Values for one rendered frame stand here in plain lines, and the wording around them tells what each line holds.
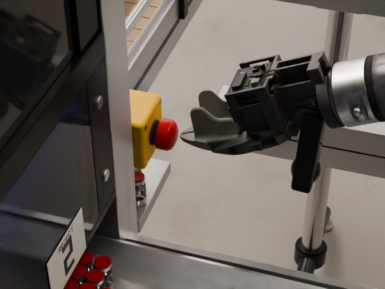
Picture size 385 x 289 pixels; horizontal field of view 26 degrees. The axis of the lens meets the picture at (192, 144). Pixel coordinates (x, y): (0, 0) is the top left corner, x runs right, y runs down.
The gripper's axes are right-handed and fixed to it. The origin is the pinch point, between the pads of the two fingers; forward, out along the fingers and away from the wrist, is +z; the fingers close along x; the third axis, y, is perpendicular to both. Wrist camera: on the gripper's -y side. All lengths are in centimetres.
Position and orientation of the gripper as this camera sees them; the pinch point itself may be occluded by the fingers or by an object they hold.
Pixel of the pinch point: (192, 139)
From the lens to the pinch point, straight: 104.8
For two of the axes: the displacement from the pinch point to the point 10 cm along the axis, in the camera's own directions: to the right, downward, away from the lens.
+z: -8.7, 1.6, 4.8
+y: -4.0, -7.8, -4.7
